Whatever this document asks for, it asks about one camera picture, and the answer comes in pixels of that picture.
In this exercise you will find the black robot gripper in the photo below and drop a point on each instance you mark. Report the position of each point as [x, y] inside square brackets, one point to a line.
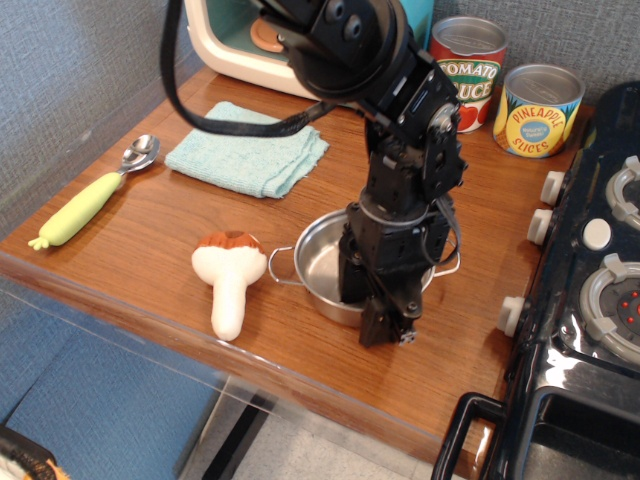
[384, 261]

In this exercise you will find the small steel pot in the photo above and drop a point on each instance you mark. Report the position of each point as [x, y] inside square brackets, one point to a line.
[316, 256]

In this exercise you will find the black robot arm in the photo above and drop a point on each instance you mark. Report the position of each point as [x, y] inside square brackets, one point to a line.
[413, 149]

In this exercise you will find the light blue folded towel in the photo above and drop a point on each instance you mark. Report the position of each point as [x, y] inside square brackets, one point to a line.
[254, 166]

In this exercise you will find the white stove knob front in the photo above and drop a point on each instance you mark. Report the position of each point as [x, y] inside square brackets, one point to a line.
[509, 315]

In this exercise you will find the white stove knob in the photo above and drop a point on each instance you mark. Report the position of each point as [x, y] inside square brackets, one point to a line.
[551, 188]
[539, 225]
[509, 315]

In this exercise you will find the plush mushroom toy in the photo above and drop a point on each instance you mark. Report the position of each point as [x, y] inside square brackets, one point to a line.
[229, 261]

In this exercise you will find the white stove knob middle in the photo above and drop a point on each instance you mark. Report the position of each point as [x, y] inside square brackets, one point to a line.
[539, 225]

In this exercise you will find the white stove knob rear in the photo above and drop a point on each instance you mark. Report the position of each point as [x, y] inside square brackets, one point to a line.
[551, 188]

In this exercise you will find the black toy stove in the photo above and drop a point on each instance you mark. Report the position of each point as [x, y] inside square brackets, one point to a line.
[571, 408]

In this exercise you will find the pineapple slices can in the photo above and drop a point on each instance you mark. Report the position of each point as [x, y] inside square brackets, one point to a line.
[537, 109]

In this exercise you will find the tomato sauce can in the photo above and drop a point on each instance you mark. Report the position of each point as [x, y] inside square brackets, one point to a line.
[470, 51]

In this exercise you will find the teal toy microwave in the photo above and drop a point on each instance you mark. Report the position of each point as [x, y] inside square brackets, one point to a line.
[225, 45]

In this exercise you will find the orange plush object corner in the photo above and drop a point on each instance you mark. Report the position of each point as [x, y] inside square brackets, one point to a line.
[47, 471]

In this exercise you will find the spoon with green handle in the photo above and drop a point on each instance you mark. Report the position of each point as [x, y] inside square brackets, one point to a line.
[84, 206]

